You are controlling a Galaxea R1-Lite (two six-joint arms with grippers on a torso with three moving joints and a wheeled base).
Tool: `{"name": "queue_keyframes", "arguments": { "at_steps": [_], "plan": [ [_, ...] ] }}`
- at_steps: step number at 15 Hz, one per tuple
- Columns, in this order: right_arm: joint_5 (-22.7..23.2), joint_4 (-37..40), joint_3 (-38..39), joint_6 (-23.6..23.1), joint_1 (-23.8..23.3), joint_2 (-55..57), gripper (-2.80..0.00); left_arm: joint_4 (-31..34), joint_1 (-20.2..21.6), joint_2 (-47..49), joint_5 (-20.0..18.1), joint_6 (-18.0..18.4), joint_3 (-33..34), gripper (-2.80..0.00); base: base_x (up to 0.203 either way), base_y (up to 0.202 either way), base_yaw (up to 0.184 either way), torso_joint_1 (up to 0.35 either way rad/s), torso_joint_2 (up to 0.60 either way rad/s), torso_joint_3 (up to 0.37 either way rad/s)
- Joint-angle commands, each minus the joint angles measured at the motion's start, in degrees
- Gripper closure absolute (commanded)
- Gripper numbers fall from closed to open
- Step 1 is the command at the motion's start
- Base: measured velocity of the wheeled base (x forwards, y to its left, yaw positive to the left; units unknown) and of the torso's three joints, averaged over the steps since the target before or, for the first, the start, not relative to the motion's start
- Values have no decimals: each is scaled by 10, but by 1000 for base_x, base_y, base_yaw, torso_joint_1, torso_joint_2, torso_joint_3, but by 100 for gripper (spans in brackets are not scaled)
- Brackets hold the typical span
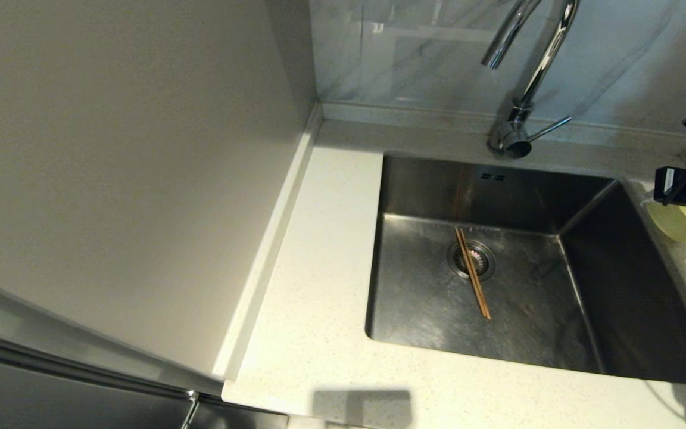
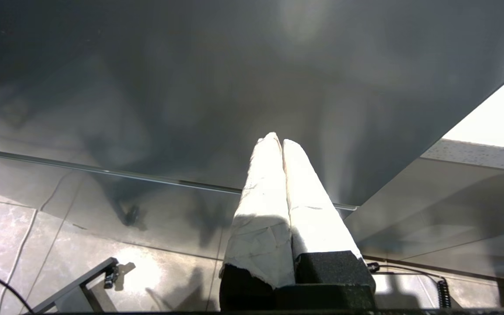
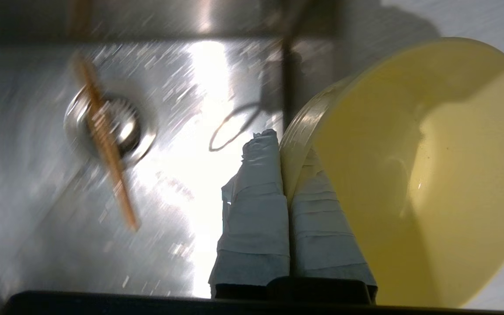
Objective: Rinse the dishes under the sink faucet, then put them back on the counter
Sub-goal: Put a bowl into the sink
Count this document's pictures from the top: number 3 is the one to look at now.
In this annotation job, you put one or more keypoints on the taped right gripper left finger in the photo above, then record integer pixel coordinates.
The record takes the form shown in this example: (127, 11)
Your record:
(256, 218)

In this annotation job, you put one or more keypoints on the yellow plastic bowl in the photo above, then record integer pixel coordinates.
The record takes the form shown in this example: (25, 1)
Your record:
(453, 153)

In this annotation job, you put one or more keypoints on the brown wooden chopstick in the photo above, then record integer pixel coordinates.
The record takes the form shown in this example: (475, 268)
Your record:
(98, 131)
(106, 131)

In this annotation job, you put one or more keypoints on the round metal drain strainer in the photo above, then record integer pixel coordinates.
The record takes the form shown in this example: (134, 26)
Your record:
(134, 131)

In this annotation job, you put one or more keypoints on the stainless steel sink basin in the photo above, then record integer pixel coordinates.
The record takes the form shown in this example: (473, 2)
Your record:
(37, 197)

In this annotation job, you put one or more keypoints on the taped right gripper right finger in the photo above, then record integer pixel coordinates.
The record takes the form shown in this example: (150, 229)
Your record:
(317, 236)

